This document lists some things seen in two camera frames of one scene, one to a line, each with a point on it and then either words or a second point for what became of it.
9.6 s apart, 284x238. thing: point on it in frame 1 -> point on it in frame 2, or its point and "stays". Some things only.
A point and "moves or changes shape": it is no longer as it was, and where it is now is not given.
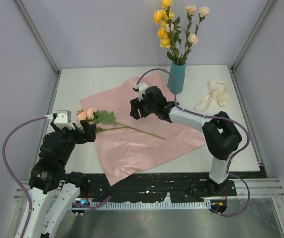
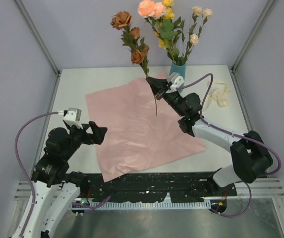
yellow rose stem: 168,34 stays
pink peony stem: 104,120 -> 154,13
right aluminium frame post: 269,6 stays
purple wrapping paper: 125,146 stays
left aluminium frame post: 41,45 stays
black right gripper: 136,104 -> 158,87
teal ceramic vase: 178,73 stays
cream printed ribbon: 216,90 stays
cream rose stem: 192,38 moves or changes shape
